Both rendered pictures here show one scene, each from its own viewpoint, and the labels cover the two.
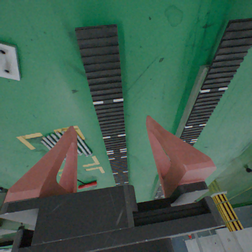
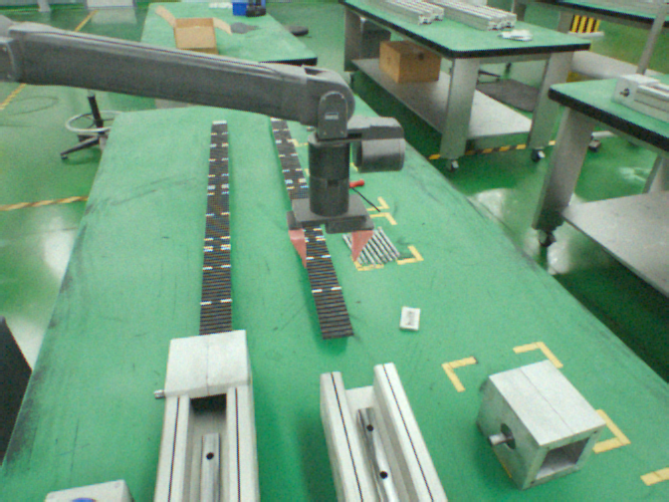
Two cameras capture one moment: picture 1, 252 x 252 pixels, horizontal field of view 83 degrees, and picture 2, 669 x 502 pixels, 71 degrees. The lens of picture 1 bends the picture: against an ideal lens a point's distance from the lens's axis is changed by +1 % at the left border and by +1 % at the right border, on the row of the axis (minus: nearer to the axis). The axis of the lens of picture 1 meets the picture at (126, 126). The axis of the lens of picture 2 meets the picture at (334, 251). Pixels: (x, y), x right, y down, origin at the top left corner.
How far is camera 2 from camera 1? 0.58 m
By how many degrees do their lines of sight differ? 14
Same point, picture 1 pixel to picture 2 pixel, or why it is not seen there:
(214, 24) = not seen: hidden behind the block
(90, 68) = (342, 312)
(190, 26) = (255, 351)
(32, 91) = (395, 300)
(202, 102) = (222, 290)
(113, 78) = (323, 306)
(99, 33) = (335, 333)
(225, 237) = not seen: outside the picture
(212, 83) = (220, 307)
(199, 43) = not seen: hidden behind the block
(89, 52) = (342, 321)
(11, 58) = (404, 320)
